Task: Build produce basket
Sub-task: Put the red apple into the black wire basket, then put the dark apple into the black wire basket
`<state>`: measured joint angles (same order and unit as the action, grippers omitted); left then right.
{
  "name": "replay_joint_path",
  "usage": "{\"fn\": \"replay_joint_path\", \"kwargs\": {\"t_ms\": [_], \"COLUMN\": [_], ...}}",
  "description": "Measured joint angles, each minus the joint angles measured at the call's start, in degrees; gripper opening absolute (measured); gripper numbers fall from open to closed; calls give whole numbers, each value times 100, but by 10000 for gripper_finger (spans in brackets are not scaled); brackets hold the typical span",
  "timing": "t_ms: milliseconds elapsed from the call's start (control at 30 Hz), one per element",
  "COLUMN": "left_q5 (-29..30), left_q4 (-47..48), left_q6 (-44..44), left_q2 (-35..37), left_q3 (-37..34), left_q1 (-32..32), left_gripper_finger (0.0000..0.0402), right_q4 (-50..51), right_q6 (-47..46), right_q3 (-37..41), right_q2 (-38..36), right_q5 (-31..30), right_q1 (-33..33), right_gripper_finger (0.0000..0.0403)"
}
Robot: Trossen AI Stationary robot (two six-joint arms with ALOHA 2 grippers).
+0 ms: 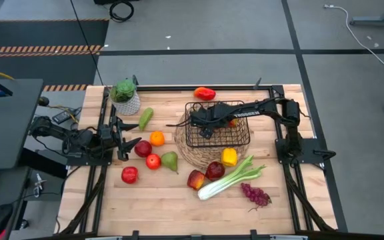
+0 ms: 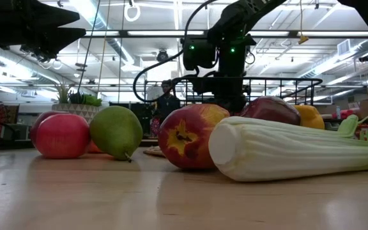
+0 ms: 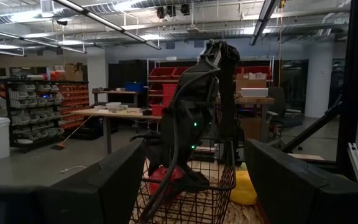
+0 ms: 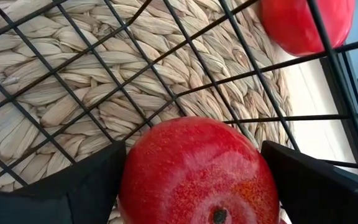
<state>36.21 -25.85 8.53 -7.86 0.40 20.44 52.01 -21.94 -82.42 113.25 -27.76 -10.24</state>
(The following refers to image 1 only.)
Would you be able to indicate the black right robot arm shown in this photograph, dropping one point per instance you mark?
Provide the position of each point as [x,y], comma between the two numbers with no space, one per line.
[262,108]

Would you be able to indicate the black table edge clamp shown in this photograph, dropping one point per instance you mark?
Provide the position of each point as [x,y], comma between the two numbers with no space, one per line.
[254,234]
[135,235]

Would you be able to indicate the black round knob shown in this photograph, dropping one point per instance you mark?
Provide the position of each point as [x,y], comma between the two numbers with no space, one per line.
[43,101]

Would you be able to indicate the grey desk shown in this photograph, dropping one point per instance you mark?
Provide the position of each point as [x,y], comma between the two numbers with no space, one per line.
[2,186]

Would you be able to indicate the potted plant in patterned pot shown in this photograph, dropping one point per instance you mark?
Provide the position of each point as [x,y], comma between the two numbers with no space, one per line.
[127,105]

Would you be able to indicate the black floor mat striped edge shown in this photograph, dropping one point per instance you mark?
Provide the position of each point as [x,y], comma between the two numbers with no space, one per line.
[45,33]

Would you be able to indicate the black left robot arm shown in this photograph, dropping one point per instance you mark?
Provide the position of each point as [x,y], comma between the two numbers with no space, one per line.
[78,140]

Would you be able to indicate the green cucumber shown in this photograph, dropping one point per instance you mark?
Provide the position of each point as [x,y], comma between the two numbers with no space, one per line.
[145,118]

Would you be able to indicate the small red fruit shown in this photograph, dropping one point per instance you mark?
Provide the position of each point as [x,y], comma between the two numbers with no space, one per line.
[233,123]

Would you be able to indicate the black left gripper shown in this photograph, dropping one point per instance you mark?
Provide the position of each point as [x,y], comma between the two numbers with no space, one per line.
[107,140]

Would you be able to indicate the grey metal desk leg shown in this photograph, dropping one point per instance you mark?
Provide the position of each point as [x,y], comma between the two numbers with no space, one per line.
[375,21]

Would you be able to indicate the red yellow apple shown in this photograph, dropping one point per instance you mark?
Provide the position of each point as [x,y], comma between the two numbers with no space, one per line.
[196,180]

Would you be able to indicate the red pomegranate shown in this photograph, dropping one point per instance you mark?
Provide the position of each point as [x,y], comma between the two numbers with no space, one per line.
[143,148]

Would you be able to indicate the pale green celery bunch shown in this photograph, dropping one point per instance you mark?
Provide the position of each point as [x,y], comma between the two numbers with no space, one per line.
[218,186]

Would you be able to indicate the orange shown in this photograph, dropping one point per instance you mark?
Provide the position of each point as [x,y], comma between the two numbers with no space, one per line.
[157,138]

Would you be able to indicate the black power adapter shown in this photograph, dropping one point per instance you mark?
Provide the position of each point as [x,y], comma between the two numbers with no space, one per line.
[62,116]

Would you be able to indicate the round woven placemat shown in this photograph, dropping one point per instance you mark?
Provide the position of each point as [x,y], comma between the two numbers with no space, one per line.
[205,158]

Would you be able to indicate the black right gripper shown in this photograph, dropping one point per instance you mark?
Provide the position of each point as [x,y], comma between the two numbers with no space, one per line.
[212,115]

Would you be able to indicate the green pear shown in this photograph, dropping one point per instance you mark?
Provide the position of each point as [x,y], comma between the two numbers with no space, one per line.
[169,160]

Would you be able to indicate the yellow bell pepper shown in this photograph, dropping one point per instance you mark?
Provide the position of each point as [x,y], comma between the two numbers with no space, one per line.
[229,157]

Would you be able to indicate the purple grape bunch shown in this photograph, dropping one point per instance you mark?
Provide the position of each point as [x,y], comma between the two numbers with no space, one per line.
[255,195]

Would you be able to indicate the silver light bar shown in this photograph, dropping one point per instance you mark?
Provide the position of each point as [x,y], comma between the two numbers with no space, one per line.
[288,237]
[105,238]

